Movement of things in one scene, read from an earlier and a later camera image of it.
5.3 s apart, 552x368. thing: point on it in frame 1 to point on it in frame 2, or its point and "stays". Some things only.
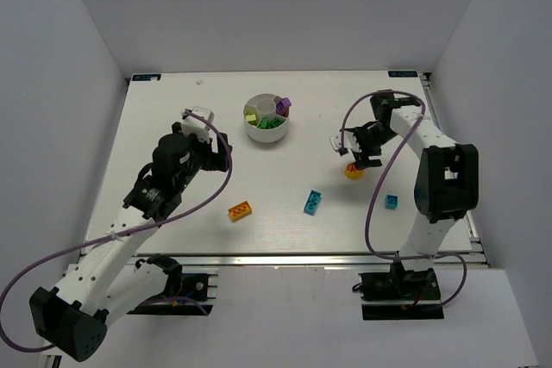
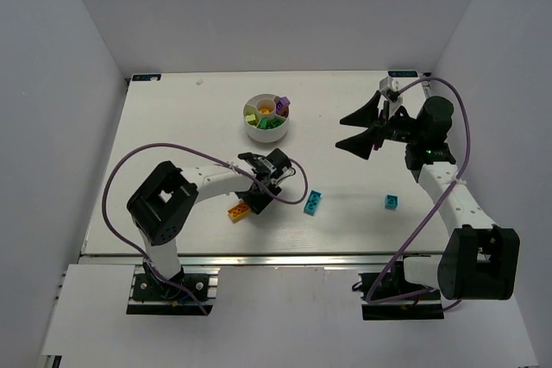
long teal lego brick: (312, 202) stays
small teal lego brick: (392, 202) stays
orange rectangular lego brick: (240, 210) stays
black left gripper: (216, 154) to (262, 190)
